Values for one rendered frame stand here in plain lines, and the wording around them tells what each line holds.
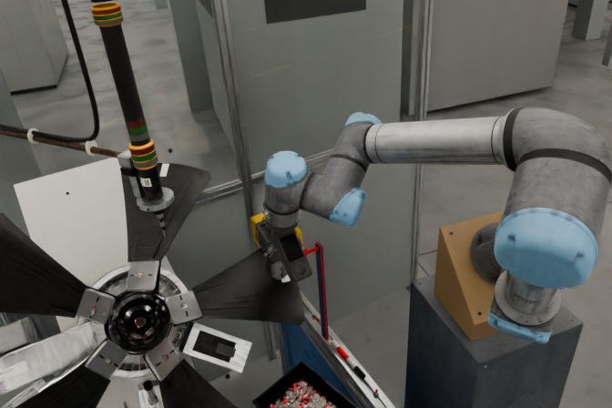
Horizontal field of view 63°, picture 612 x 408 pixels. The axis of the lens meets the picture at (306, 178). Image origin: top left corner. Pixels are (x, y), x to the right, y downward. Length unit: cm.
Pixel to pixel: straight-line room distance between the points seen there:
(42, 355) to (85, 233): 31
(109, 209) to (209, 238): 66
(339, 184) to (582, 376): 195
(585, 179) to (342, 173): 41
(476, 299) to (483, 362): 14
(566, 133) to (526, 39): 451
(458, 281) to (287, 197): 51
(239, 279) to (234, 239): 84
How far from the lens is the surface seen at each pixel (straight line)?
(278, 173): 90
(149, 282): 113
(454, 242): 126
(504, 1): 496
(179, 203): 115
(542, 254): 68
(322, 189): 91
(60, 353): 127
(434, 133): 85
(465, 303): 126
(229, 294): 116
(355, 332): 264
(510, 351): 130
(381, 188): 231
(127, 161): 98
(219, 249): 202
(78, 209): 140
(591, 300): 305
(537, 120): 76
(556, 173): 70
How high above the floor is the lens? 195
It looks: 30 degrees down
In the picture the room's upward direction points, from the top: 4 degrees counter-clockwise
